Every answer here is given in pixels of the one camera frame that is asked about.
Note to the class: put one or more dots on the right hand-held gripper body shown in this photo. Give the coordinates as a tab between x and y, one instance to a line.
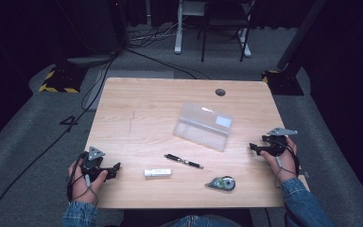
275	143

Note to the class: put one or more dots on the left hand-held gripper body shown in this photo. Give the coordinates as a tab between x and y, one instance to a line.
92	164

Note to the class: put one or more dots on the person's right hand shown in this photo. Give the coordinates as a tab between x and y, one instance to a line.
285	164

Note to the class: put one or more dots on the person's left hand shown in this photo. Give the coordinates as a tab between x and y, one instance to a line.
83	189

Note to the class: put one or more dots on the white eraser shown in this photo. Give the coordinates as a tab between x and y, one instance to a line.
157	172

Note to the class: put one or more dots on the correction tape dispenser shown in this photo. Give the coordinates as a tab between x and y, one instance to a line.
222	183

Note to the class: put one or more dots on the clear plastic pencil case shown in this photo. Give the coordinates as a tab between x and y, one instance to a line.
203	126

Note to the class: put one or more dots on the hazard striped stand base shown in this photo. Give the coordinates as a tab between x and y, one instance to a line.
283	83
63	80

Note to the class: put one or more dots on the black pen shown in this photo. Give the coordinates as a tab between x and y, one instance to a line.
184	161

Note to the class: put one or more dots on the person's legs in jeans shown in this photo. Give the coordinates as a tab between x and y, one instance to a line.
201	221

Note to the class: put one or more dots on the white desk leg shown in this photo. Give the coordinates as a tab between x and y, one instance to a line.
179	38
245	44

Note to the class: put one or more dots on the dark slanted stand pole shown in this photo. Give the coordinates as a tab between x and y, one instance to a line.
299	34

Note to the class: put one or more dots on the black chair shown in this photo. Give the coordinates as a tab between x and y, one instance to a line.
227	20

